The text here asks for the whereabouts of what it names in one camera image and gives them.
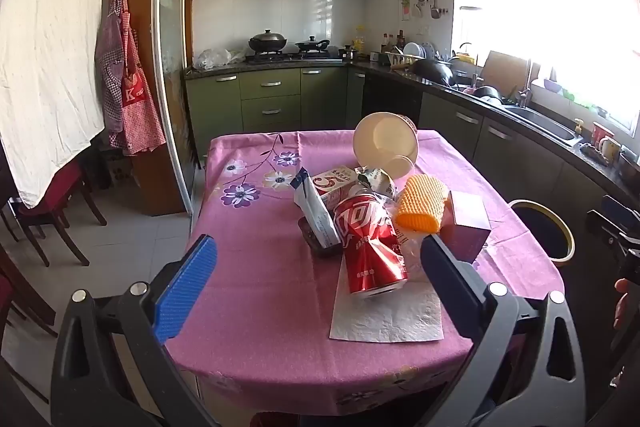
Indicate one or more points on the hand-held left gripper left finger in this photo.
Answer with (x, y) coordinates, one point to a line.
(185, 292)

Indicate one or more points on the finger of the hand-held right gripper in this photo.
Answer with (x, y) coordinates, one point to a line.
(607, 219)

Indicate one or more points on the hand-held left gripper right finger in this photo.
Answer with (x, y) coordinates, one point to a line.
(445, 279)

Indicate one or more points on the yellow rimmed trash bin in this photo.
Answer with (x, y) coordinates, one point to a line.
(542, 232)

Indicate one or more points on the purple cardboard box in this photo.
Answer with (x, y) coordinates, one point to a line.
(467, 217)

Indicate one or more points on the white paper napkin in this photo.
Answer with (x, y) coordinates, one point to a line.
(390, 319)

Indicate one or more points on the red soda can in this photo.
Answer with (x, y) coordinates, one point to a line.
(370, 252)

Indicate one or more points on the orange foam fruit net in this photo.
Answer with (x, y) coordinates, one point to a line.
(417, 202)

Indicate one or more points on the white green wrapper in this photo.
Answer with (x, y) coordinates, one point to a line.
(375, 181)

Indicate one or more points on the blue white snack packet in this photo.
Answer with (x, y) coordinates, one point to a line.
(315, 212)

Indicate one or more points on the red white milk carton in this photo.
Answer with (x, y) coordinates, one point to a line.
(332, 184)

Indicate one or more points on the cream paper bowl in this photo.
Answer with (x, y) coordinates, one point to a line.
(380, 142)

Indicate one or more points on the person's right hand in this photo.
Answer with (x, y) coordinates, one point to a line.
(629, 302)

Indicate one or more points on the white mug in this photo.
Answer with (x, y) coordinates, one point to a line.
(610, 148)

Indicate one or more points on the pink floral tablecloth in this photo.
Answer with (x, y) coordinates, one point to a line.
(260, 257)

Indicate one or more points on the red cup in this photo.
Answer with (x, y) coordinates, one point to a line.
(599, 132)

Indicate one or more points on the steel sink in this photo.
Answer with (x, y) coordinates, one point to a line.
(545, 122)

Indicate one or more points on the dark brown plastic tray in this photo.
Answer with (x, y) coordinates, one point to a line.
(312, 243)

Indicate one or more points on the steel faucet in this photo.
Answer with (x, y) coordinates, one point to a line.
(525, 82)

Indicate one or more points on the red cushioned wooden chair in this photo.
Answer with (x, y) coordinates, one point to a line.
(55, 192)

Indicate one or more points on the wooden cutting board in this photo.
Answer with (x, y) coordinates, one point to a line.
(505, 69)

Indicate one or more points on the dark stone kitchen countertop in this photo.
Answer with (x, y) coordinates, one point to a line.
(450, 89)

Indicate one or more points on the red checked apron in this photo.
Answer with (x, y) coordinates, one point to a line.
(140, 107)

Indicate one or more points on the green lower kitchen cabinets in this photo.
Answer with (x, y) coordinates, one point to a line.
(270, 92)

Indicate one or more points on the dish rack with dishes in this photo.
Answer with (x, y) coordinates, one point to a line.
(407, 54)

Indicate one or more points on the red checked hanging bag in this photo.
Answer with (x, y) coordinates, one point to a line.
(107, 72)

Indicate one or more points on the clear plastic bag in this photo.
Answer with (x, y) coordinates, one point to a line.
(217, 58)

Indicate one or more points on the small steel pot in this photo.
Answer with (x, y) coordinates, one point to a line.
(350, 53)

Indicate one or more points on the yellow oil bottle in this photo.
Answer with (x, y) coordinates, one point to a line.
(358, 42)

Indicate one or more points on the gas stove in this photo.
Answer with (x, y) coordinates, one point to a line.
(292, 56)

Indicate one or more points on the black lidded wok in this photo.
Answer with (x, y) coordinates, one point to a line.
(267, 42)

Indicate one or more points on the black frying pan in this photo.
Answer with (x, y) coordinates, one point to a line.
(311, 44)

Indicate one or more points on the white hanging sheet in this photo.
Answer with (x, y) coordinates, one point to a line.
(50, 57)

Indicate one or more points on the hanging kitchen utensils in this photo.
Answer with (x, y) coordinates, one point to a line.
(432, 2)

